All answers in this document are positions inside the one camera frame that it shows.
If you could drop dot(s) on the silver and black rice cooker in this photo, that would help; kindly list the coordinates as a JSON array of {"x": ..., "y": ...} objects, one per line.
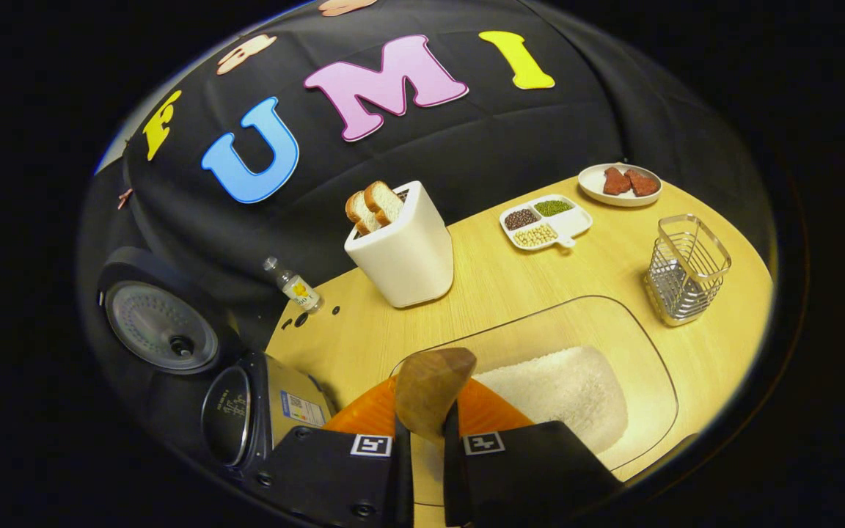
[{"x": 246, "y": 411}]

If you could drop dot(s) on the bread slice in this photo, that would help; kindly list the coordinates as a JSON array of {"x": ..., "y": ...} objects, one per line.
[
  {"x": 384, "y": 202},
  {"x": 361, "y": 213}
]

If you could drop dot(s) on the green beans pile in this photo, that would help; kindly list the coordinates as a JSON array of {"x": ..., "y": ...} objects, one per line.
[{"x": 554, "y": 207}]

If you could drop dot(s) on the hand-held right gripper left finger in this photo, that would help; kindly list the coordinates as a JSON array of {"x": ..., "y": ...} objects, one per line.
[{"x": 334, "y": 477}]

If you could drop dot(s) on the yellow soybeans pile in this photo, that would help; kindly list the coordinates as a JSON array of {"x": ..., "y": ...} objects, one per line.
[{"x": 535, "y": 235}]

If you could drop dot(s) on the wooden spoon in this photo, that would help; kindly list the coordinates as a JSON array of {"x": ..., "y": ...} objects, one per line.
[{"x": 430, "y": 389}]

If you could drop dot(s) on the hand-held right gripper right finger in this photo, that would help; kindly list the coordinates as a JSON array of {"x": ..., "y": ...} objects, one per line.
[{"x": 525, "y": 477}]

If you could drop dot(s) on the round white plate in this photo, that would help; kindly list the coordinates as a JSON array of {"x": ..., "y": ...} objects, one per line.
[{"x": 595, "y": 183}]

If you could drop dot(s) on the white divided dish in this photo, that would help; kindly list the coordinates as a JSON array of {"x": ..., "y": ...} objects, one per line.
[{"x": 573, "y": 220}]

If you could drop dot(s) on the white rice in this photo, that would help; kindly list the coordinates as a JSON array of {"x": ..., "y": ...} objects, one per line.
[{"x": 562, "y": 389}]

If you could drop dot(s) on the small glass bottle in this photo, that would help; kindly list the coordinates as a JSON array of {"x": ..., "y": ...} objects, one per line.
[{"x": 298, "y": 288}]

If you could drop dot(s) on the pink clip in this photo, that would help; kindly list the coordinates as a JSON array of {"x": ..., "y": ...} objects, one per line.
[{"x": 125, "y": 198}]

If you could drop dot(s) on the white toaster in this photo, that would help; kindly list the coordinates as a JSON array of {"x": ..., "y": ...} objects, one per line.
[{"x": 408, "y": 257}]

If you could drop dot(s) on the brown beans pile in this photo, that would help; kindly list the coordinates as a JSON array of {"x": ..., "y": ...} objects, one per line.
[{"x": 521, "y": 219}]

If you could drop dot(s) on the clear plastic rice box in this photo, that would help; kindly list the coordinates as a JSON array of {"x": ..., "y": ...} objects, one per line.
[{"x": 576, "y": 323}]

